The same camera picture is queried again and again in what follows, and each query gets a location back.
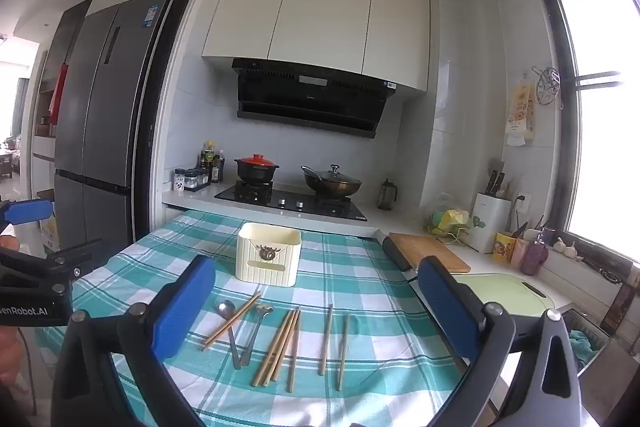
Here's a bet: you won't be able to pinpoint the spice jar set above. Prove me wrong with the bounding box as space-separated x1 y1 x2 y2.
174 167 211 192

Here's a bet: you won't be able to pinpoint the red hanging cloth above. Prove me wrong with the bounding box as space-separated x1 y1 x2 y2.
49 63 68 125

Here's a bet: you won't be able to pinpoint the black door frame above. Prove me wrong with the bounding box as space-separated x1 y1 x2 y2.
131 0 219 253

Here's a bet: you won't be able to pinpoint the metal spoon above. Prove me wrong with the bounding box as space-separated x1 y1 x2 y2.
216 300 242 370

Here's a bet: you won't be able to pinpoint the white knife block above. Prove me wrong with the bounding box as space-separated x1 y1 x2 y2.
472 192 512 254

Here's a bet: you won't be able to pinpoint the black clay pot red lid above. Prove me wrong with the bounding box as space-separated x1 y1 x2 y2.
235 154 281 184

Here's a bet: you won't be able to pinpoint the teal dishcloth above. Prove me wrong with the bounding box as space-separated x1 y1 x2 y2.
570 329 607 373

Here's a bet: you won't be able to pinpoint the purple soap bottle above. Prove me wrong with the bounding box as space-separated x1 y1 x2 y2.
520 229 551 277

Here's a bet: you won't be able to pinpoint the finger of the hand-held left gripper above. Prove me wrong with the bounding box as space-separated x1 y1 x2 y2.
0 199 55 230
0 239 103 281

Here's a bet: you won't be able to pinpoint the yellow printed cup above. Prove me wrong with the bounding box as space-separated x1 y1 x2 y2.
495 232 518 264

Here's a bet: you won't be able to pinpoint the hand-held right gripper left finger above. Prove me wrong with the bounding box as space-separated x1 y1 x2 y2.
51 255 217 427

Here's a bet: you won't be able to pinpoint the dark glass jug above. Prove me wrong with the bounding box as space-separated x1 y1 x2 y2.
377 179 398 211

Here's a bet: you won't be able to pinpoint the teal checked tablecloth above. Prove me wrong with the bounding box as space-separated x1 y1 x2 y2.
42 211 468 427

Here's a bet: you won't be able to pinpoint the wooden cutting board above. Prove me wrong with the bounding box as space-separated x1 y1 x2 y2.
389 233 472 274

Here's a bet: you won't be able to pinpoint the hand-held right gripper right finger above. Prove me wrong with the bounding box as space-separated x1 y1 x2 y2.
417 257 583 427

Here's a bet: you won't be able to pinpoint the grey refrigerator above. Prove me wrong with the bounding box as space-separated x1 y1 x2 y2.
54 0 173 258

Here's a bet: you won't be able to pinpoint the hanging wire rack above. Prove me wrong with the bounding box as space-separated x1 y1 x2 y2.
532 66 563 108

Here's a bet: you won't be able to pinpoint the metal fork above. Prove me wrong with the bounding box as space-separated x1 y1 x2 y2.
241 304 275 368

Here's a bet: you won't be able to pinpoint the plastic bag of sponges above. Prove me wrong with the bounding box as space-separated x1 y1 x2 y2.
425 194 483 239

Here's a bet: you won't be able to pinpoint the cream ribbed utensil holder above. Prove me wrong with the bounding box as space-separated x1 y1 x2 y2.
236 222 303 283

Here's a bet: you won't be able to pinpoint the garlic bulbs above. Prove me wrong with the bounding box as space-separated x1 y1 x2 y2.
552 237 578 259

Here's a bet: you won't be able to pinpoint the black range hood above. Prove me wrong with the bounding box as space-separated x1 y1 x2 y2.
231 58 398 139

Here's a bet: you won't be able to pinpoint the white wall cabinet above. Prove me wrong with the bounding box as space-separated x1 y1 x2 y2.
201 0 432 94

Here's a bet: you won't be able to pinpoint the dark wok with glass lid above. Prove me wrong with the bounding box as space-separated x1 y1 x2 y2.
301 164 363 200

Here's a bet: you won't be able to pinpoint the light green cutting board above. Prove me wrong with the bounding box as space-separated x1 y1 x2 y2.
452 273 557 319

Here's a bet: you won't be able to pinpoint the black gas hob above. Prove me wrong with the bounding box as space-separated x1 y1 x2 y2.
215 183 367 222

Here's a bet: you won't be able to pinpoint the person's left hand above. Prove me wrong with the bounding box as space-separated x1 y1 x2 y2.
0 328 24 413

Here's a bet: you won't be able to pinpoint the window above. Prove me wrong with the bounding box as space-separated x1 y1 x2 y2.
537 0 640 265

